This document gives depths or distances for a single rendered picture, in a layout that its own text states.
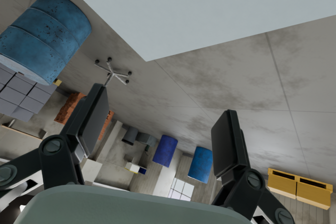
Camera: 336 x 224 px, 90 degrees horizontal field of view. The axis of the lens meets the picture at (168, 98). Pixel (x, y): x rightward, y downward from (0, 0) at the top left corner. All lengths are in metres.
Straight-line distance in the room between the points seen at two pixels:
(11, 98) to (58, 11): 3.58
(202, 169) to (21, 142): 5.40
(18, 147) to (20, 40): 5.03
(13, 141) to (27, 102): 1.64
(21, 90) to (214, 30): 5.12
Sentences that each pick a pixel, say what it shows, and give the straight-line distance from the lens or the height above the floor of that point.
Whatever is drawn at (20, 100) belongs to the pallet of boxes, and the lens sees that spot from 5.34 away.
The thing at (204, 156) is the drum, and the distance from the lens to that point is 5.61.
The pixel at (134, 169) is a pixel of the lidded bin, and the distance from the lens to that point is 7.67.
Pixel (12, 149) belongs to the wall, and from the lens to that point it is 6.68.
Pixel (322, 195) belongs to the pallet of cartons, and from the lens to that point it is 5.53.
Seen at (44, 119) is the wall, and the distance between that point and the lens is 6.63.
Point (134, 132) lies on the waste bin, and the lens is 7.10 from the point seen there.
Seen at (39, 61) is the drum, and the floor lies 0.68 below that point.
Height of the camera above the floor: 1.11
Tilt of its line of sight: 23 degrees down
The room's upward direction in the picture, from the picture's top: 157 degrees counter-clockwise
